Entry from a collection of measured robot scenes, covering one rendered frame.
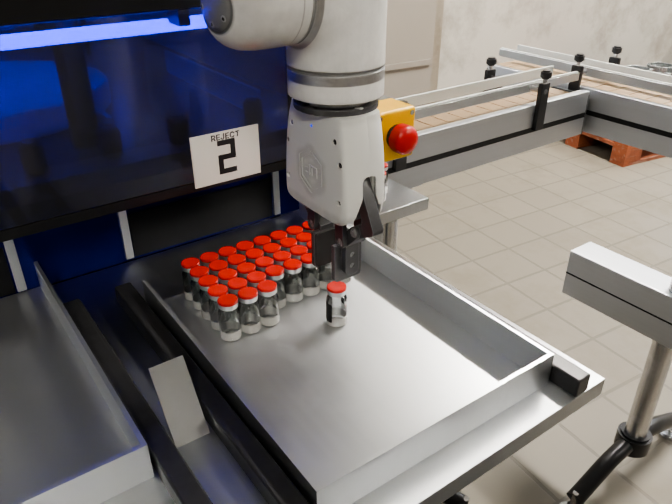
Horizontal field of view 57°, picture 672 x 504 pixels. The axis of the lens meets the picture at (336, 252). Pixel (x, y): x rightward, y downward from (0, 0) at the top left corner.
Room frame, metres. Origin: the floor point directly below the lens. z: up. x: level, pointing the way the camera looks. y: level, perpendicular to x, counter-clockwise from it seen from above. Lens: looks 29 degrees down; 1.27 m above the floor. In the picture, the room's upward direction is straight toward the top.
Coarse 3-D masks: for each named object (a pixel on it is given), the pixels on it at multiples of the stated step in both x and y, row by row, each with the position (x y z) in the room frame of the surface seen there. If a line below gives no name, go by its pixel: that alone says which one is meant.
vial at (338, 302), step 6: (330, 294) 0.53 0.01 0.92; (336, 294) 0.53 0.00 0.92; (342, 294) 0.53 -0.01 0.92; (330, 300) 0.53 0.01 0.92; (336, 300) 0.53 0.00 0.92; (342, 300) 0.53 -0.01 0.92; (336, 306) 0.53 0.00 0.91; (342, 306) 0.53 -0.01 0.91; (336, 312) 0.53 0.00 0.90; (342, 312) 0.53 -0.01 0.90; (336, 318) 0.53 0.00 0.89; (342, 318) 0.53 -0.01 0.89; (330, 324) 0.53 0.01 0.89; (336, 324) 0.53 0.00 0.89; (342, 324) 0.53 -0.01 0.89
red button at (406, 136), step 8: (400, 128) 0.79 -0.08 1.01; (408, 128) 0.79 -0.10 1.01; (392, 136) 0.79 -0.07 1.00; (400, 136) 0.78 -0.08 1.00; (408, 136) 0.79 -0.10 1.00; (416, 136) 0.80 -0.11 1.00; (392, 144) 0.79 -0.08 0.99; (400, 144) 0.78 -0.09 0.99; (408, 144) 0.79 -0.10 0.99; (416, 144) 0.80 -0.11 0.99; (400, 152) 0.78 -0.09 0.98; (408, 152) 0.79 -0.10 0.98
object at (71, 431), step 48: (48, 288) 0.56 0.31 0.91; (0, 336) 0.51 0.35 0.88; (48, 336) 0.51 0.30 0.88; (0, 384) 0.44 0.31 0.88; (48, 384) 0.44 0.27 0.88; (96, 384) 0.44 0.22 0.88; (0, 432) 0.38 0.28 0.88; (48, 432) 0.38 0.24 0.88; (96, 432) 0.38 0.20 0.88; (0, 480) 0.33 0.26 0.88; (48, 480) 0.33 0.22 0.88; (96, 480) 0.31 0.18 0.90; (144, 480) 0.33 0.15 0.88
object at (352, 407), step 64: (384, 256) 0.64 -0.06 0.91; (192, 320) 0.54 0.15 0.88; (320, 320) 0.54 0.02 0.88; (384, 320) 0.54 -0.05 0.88; (448, 320) 0.54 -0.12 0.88; (256, 384) 0.44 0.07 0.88; (320, 384) 0.44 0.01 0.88; (384, 384) 0.44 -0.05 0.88; (448, 384) 0.44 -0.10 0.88; (512, 384) 0.41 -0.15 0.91; (320, 448) 0.36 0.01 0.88; (384, 448) 0.33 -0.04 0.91
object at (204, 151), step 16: (240, 128) 0.68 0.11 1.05; (256, 128) 0.69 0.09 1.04; (192, 144) 0.65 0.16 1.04; (208, 144) 0.66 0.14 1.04; (240, 144) 0.68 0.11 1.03; (256, 144) 0.69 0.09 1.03; (192, 160) 0.64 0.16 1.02; (208, 160) 0.66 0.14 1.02; (224, 160) 0.67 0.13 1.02; (240, 160) 0.68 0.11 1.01; (256, 160) 0.69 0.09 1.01; (208, 176) 0.65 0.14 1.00; (224, 176) 0.67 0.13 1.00; (240, 176) 0.68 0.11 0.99
